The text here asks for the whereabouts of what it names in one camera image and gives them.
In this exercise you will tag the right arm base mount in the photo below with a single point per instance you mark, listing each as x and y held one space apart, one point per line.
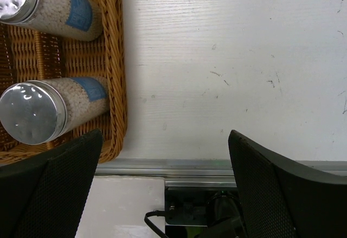
198 212

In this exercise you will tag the wicker divided basket tray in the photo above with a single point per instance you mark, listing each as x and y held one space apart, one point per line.
29 55

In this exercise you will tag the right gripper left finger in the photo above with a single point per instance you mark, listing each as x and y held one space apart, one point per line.
45 195

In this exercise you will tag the silver top white can front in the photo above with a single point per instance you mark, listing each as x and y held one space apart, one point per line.
35 112

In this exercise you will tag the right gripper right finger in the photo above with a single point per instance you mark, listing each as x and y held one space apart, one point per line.
280 197

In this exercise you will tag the silver white can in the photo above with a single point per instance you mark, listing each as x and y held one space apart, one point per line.
35 112
76 19

